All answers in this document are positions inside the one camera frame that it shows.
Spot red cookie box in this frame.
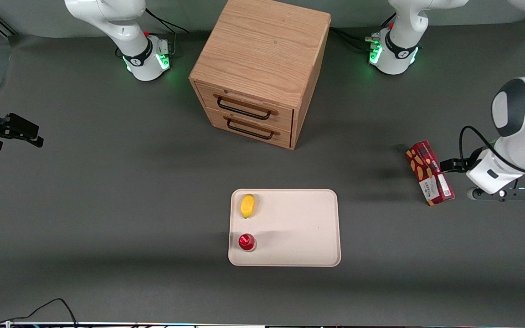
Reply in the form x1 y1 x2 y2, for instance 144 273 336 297
405 140 455 207

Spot beige plastic tray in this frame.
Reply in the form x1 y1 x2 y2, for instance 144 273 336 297
228 189 342 267

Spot wooden drawer front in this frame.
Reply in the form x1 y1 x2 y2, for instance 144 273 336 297
208 109 293 149
196 82 295 133

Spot yellow lemon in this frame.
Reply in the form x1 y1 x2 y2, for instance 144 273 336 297
240 194 256 219

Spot red cup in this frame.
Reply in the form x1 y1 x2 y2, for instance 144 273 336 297
238 233 257 252

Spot wooden drawer cabinet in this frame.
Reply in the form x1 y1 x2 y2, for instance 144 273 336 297
189 0 332 150

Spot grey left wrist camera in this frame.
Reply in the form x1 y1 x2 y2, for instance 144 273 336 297
467 186 525 202

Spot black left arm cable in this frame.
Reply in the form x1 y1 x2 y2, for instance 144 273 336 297
458 125 525 179

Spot black left base cables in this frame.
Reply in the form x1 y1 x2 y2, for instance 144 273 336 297
330 26 378 53

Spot black base cables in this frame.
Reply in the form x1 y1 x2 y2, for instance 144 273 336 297
330 26 378 53
145 7 190 35

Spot black loose cable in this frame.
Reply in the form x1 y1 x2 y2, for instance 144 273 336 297
0 298 79 328

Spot black right base cables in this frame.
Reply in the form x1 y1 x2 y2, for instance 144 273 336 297
145 7 190 35

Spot black metal drawer handle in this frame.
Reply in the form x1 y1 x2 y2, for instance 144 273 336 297
226 118 275 140
216 96 273 121

